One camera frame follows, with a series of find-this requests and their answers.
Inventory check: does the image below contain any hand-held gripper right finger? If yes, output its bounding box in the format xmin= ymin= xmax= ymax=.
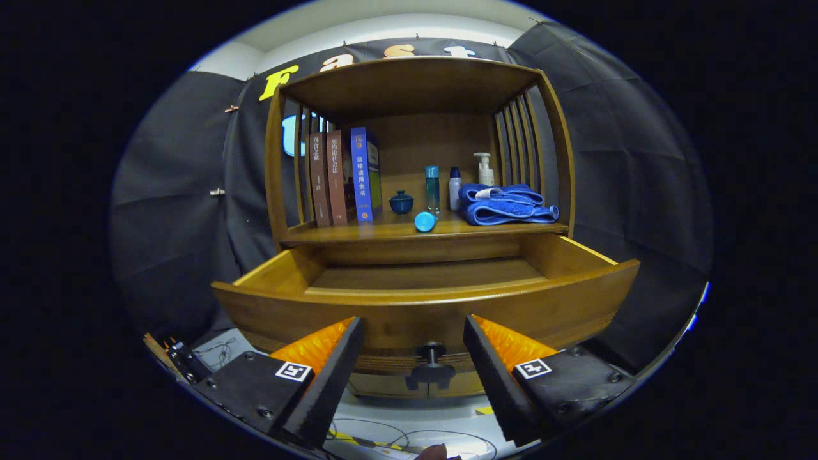
xmin=463 ymin=314 xmax=637 ymax=448

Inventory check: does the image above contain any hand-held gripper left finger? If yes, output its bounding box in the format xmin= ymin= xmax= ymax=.
xmin=192 ymin=316 xmax=365 ymax=450

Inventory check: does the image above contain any wooden drawer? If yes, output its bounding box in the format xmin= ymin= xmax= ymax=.
xmin=211 ymin=233 xmax=641 ymax=392

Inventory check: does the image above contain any wooden countertop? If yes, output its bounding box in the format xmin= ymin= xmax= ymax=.
xmin=279 ymin=211 xmax=569 ymax=245

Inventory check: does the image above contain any wooden cabinet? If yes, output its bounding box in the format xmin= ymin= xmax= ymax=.
xmin=264 ymin=56 xmax=576 ymax=400

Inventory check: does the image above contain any blue folded towel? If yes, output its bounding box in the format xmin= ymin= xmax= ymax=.
xmin=458 ymin=183 xmax=560 ymax=226

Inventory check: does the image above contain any teal glass bottle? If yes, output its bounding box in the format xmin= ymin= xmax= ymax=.
xmin=425 ymin=165 xmax=441 ymax=215

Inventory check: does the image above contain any reddish brown book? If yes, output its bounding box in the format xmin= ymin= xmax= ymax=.
xmin=326 ymin=130 xmax=350 ymax=225

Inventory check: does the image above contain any dark brown book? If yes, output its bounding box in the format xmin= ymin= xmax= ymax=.
xmin=309 ymin=131 xmax=333 ymax=227

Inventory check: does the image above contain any blue book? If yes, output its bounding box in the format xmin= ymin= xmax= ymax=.
xmin=350 ymin=126 xmax=383 ymax=223

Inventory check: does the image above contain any black backdrop cloth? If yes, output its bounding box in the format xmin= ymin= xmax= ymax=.
xmin=109 ymin=19 xmax=713 ymax=374

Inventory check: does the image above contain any thin floor cable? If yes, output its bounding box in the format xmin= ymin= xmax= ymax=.
xmin=326 ymin=418 xmax=499 ymax=460

